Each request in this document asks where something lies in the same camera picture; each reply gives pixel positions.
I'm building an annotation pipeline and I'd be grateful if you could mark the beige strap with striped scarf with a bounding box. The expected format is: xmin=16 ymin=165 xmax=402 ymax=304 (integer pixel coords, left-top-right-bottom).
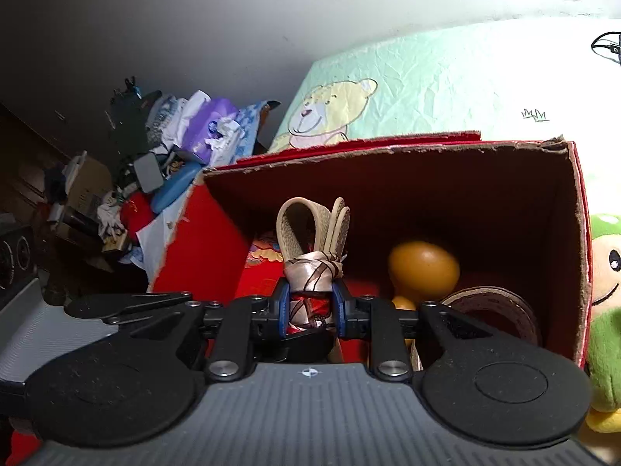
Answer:
xmin=276 ymin=196 xmax=352 ymax=345

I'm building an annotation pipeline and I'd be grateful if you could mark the red cloth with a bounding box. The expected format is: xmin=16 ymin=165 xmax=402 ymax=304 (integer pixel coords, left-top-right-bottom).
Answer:
xmin=119 ymin=191 xmax=157 ymax=234

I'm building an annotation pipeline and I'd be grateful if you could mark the small grey box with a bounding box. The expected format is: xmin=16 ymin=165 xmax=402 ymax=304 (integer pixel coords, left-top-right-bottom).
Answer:
xmin=133 ymin=153 xmax=164 ymax=194

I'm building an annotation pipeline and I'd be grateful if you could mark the white crumpled cloth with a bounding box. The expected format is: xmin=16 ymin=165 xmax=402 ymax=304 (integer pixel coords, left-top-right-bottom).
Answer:
xmin=146 ymin=90 xmax=214 ymax=156

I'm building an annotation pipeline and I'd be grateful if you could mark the light green bear-print sheet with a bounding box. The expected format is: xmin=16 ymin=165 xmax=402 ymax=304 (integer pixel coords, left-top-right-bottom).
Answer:
xmin=267 ymin=18 xmax=621 ymax=217

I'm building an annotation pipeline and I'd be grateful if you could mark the beige printed tape roll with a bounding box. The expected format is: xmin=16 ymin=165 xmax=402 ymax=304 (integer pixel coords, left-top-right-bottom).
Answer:
xmin=439 ymin=287 xmax=543 ymax=349

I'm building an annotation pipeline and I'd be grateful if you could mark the black bag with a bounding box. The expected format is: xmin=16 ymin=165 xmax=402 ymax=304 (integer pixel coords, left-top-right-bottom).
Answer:
xmin=108 ymin=77 xmax=163 ymax=156

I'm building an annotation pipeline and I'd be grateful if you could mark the purple tissue pack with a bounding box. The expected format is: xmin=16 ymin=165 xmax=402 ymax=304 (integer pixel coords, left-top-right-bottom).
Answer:
xmin=179 ymin=97 xmax=242 ymax=163

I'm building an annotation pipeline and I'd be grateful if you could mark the blue patterned cloth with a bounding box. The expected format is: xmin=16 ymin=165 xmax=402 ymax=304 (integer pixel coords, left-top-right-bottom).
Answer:
xmin=233 ymin=99 xmax=282 ymax=166

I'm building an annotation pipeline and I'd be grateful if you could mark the brown cardboard box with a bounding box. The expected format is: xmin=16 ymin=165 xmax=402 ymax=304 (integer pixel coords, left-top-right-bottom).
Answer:
xmin=67 ymin=152 xmax=116 ymax=210

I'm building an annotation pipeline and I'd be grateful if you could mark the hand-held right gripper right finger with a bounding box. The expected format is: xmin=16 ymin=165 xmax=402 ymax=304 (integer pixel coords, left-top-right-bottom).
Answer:
xmin=331 ymin=282 xmax=492 ymax=383

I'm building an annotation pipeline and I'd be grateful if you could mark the black cable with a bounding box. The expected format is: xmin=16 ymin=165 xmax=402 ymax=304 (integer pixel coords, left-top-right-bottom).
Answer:
xmin=591 ymin=31 xmax=621 ymax=66

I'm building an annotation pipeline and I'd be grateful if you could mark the white paper sheet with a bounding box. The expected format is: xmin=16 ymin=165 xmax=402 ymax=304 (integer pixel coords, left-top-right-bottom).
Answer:
xmin=135 ymin=199 xmax=191 ymax=275

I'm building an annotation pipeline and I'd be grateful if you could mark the blue oval case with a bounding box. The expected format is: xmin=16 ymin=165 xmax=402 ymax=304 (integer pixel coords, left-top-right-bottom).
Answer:
xmin=150 ymin=160 xmax=205 ymax=215

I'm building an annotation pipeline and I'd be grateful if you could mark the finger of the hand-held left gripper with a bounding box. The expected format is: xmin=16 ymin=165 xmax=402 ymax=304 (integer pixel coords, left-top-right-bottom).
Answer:
xmin=64 ymin=292 xmax=194 ymax=321
xmin=106 ymin=305 xmax=187 ymax=328

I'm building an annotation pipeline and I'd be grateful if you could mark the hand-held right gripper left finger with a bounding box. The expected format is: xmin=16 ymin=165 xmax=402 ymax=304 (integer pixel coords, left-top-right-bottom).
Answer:
xmin=127 ymin=282 xmax=293 ymax=383

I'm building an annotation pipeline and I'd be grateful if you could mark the brown wooden maraca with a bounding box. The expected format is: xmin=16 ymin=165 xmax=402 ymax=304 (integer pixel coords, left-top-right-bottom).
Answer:
xmin=388 ymin=240 xmax=461 ymax=350

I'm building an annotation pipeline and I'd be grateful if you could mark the green plush toy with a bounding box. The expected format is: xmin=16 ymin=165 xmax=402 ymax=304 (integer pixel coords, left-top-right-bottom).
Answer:
xmin=579 ymin=212 xmax=621 ymax=450

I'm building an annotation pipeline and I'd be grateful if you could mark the red cardboard box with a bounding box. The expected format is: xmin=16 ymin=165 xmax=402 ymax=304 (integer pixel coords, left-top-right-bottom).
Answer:
xmin=146 ymin=131 xmax=595 ymax=370

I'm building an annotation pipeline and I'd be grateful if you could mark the red patterned packet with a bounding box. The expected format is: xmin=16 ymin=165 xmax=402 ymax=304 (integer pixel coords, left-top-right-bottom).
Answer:
xmin=245 ymin=234 xmax=292 ymax=299

